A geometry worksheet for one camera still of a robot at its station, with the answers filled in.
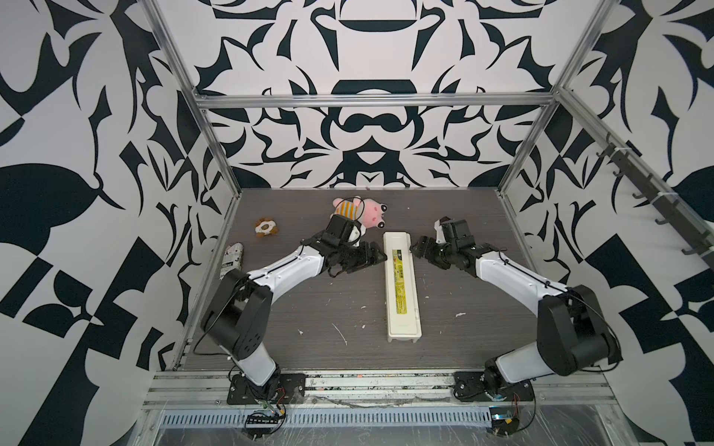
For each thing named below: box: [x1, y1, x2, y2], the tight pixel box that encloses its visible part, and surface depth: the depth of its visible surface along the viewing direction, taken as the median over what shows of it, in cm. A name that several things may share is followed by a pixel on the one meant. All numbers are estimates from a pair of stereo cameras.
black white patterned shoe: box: [219, 241, 244, 280], surface depth 98 cm
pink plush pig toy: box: [331, 196, 388, 229], surface depth 107 cm
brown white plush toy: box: [254, 217, 279, 238], surface depth 107 cm
